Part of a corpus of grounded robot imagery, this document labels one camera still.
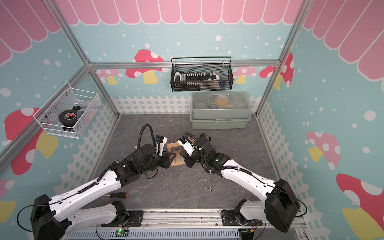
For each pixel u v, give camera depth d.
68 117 0.71
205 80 0.87
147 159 0.56
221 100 1.03
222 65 0.89
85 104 0.72
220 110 1.03
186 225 0.73
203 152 0.58
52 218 0.40
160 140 0.66
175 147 0.82
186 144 0.66
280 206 0.40
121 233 0.73
